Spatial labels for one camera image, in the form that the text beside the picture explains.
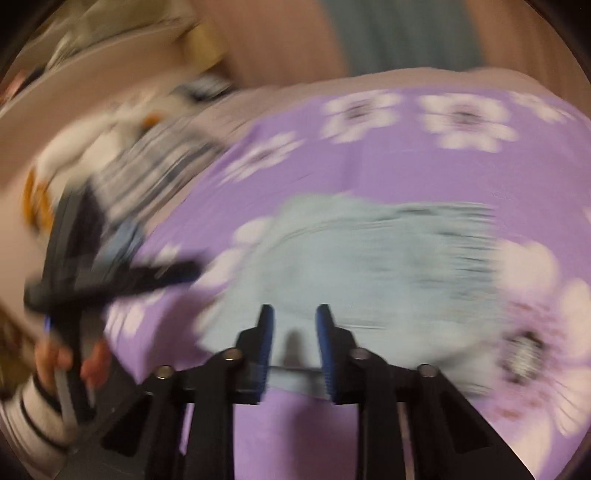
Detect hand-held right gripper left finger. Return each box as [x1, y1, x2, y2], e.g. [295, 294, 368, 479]
[99, 305, 276, 480]

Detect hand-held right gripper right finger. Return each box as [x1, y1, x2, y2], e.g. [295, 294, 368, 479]
[315, 305, 522, 480]

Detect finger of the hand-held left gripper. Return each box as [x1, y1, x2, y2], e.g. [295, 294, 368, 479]
[25, 261, 201, 311]

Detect light blue strawberry pants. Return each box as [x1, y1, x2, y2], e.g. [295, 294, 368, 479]
[196, 194, 509, 400]

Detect person's left hand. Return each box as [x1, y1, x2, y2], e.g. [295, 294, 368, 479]
[36, 340, 112, 394]

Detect blue cloth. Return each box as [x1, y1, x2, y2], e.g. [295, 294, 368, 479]
[104, 219, 146, 268]

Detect white goose plush toy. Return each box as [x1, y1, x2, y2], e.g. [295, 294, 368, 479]
[34, 95, 162, 185]

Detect plaid pillow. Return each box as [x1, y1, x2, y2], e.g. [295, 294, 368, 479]
[90, 117, 234, 222]

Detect purple floral blanket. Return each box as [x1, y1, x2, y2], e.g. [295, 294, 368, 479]
[104, 85, 591, 480]

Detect blue striped pillow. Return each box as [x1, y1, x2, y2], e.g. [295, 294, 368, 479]
[185, 76, 237, 103]

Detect pink curtain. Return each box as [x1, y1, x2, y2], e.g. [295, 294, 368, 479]
[471, 0, 573, 79]
[203, 0, 352, 93]

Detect teal curtain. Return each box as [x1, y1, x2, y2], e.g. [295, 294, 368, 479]
[318, 0, 485, 77]

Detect beige wall shelf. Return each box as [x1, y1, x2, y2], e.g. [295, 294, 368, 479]
[9, 0, 232, 93]

